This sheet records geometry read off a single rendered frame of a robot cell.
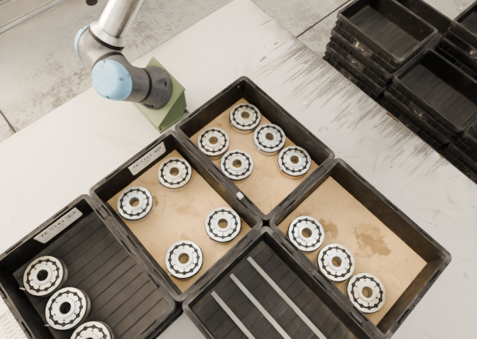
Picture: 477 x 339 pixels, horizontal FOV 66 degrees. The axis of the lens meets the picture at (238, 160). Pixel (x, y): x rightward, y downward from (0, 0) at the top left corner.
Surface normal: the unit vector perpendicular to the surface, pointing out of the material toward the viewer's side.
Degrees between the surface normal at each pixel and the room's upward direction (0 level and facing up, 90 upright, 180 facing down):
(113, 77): 42
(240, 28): 0
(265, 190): 0
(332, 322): 0
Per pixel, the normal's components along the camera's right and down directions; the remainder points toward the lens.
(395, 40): 0.03, -0.43
